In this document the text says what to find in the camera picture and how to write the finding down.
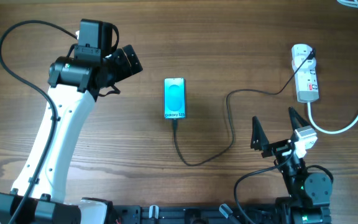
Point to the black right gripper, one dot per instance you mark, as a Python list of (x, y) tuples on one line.
[(260, 140)]

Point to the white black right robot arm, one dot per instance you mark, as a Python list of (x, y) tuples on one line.
[(309, 187)]

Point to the blue Galaxy smartphone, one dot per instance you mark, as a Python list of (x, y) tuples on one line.
[(174, 98)]

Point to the white power strip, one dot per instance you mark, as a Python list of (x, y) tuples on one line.
[(304, 64)]

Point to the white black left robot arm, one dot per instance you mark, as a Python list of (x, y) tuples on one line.
[(75, 81)]

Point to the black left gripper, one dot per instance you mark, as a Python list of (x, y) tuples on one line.
[(123, 70)]

